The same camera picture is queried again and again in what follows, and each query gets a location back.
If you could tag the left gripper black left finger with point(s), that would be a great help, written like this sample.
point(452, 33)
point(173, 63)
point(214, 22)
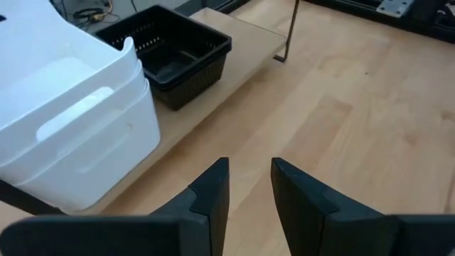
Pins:
point(177, 234)

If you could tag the wooden shelf with black legs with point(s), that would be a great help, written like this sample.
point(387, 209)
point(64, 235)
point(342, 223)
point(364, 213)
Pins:
point(249, 39)

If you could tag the black slotted plastic basket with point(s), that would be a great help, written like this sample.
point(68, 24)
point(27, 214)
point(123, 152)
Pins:
point(170, 53)
point(199, 85)
point(220, 59)

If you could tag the white plastic basket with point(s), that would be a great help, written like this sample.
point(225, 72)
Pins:
point(106, 160)
point(21, 138)
point(42, 42)

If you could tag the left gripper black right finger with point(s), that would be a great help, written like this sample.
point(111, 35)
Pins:
point(337, 231)

